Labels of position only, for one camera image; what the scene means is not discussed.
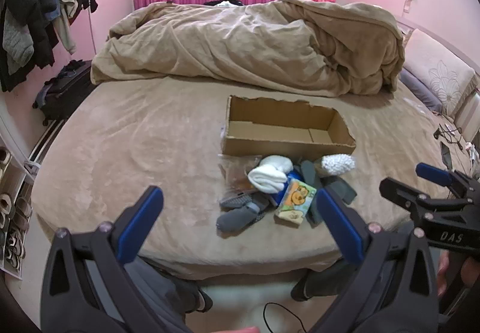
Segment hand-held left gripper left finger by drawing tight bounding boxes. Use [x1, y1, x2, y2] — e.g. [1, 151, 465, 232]
[40, 185, 211, 333]

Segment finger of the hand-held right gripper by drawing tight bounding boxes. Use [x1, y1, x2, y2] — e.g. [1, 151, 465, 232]
[379, 177, 426, 222]
[415, 162, 480, 199]

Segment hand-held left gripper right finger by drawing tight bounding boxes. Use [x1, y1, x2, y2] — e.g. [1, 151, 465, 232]
[310, 187, 440, 333]

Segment cartoon print tissue pack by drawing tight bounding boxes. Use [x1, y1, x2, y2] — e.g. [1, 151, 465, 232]
[274, 180, 318, 229]

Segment dark grey sock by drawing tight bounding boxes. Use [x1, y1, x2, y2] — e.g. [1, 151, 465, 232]
[299, 159, 358, 226]

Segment white bumpy sock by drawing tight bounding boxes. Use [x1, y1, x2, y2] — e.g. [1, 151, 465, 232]
[321, 153, 356, 176]

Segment white socks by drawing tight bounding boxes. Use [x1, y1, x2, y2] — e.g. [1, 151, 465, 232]
[247, 155, 294, 194]

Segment grey dotted sock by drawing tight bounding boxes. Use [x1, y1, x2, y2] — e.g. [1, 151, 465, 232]
[219, 193, 253, 209]

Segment clear plastic bag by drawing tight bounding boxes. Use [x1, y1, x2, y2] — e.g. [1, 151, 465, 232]
[218, 154, 263, 196]

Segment cardboard box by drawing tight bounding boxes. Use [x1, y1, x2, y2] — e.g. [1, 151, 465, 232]
[220, 95, 357, 160]

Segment person's right hand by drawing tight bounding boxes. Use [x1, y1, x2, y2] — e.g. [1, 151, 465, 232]
[436, 251, 480, 299]

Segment black phone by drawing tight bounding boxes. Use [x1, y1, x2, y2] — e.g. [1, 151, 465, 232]
[440, 142, 455, 169]

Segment beige bed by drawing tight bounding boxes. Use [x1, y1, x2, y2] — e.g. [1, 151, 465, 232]
[30, 72, 480, 279]

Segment blue packet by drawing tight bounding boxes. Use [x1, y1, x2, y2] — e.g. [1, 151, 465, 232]
[275, 170, 305, 207]

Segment person's right leg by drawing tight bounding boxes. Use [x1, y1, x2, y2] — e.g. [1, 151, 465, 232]
[290, 261, 358, 302]

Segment person's leg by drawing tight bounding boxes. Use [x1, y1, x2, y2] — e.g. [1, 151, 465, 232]
[127, 256, 214, 323]
[290, 261, 358, 302]

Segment person's left leg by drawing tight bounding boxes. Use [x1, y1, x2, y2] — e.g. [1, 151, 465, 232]
[127, 256, 214, 323]

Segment grey pillow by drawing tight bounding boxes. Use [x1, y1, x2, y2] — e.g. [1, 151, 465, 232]
[398, 68, 444, 113]

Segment floral white pillow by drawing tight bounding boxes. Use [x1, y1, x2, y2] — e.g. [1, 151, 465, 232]
[402, 28, 478, 117]

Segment row of shoes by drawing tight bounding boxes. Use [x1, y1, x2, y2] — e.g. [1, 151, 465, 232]
[0, 146, 35, 275]

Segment black suitcase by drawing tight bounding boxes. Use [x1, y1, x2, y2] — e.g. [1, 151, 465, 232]
[32, 59, 94, 126]

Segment beige duvet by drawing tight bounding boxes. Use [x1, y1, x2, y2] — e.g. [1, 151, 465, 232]
[91, 0, 406, 97]

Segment hanging dark clothes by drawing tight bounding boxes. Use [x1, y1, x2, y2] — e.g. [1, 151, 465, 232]
[0, 0, 99, 93]

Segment black cables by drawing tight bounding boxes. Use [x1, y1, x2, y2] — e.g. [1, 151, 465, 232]
[433, 122, 466, 149]

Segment black floor cable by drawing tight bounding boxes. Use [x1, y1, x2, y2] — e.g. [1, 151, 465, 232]
[262, 302, 313, 333]

